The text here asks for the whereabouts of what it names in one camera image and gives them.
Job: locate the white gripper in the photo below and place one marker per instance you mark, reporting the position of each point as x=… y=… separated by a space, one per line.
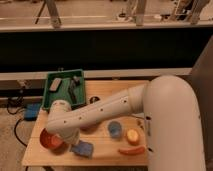
x=70 y=137

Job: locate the blue sponge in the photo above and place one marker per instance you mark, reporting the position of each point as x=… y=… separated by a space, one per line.
x=84 y=149

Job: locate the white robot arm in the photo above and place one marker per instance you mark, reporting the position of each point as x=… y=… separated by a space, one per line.
x=172 y=120

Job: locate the orange bowl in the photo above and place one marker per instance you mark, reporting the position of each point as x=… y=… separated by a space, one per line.
x=50 y=141

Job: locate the dark grapes bunch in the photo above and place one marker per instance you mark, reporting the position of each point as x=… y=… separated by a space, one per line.
x=94 y=99

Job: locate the small blue cup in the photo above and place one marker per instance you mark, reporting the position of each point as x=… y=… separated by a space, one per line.
x=115 y=129

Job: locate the blue box on floor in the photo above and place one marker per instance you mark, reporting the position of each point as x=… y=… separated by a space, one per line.
x=32 y=111

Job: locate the green plastic tray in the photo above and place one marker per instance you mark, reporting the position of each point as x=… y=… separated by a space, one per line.
x=62 y=92

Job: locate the black tool in tray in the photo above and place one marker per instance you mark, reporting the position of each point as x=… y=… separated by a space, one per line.
x=74 y=82

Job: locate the yellow apple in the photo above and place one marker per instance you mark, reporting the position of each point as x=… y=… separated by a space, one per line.
x=132 y=136

